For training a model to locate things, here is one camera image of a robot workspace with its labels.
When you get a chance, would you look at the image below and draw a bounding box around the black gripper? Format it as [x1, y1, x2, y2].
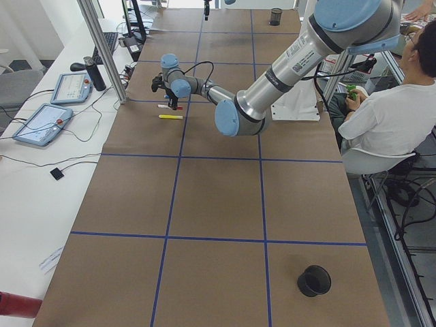
[151, 73, 178, 110]
[204, 0, 210, 21]

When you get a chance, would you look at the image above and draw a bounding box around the red and white marker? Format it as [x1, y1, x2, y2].
[157, 104, 183, 110]

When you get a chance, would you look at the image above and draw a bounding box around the yellow marker pen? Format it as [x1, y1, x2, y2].
[158, 114, 183, 120]

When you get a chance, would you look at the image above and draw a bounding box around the black monitor stand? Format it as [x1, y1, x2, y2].
[121, 1, 146, 62]

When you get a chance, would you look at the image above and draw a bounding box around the black mesh pen cup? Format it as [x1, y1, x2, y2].
[269, 8, 283, 26]
[297, 265, 332, 297]

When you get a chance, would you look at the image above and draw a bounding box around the black water bottle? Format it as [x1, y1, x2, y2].
[83, 57, 106, 91]

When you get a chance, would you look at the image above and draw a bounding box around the black keyboard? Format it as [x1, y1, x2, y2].
[91, 31, 119, 65]

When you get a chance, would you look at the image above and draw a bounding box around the far blue teach pendant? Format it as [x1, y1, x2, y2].
[50, 72, 93, 105]

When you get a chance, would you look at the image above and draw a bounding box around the blue teach pendant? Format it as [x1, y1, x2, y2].
[12, 104, 74, 146]
[50, 72, 93, 105]

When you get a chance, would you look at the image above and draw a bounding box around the black computer mouse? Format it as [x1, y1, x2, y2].
[69, 62, 86, 72]

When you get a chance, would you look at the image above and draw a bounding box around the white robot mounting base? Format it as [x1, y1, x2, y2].
[271, 80, 320, 121]

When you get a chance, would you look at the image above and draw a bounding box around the near blue teach pendant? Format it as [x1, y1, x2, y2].
[12, 104, 74, 146]

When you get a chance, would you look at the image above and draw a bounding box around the small black square device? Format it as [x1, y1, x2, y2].
[50, 168, 64, 181]

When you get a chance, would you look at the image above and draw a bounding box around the white chair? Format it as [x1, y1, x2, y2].
[340, 146, 420, 212]

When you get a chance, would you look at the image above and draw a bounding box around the person in white shirt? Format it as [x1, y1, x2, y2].
[329, 22, 435, 155]

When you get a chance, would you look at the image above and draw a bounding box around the red cylinder object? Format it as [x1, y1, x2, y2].
[1, 292, 42, 318]

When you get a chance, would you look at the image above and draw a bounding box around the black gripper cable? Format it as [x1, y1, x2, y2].
[183, 61, 215, 86]

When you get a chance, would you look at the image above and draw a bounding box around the aluminium frame post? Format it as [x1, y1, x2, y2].
[77, 0, 127, 104]

